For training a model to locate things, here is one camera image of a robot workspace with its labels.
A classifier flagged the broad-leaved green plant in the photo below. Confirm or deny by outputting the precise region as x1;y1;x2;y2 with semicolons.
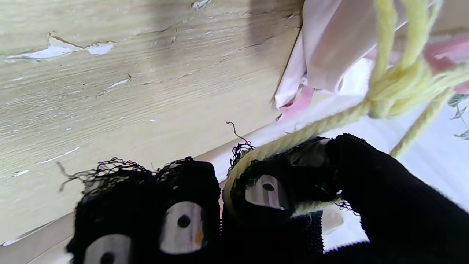
448;93;469;140

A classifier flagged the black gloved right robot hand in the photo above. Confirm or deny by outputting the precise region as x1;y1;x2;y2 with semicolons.
66;133;469;264

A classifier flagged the pink fabric backpack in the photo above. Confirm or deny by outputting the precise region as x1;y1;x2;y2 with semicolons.
274;0;469;121

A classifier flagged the yellow yarn zipper pull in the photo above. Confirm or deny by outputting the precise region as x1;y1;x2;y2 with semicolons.
222;0;469;217

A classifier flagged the white sheer curtain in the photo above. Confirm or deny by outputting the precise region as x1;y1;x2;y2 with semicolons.
366;99;469;213

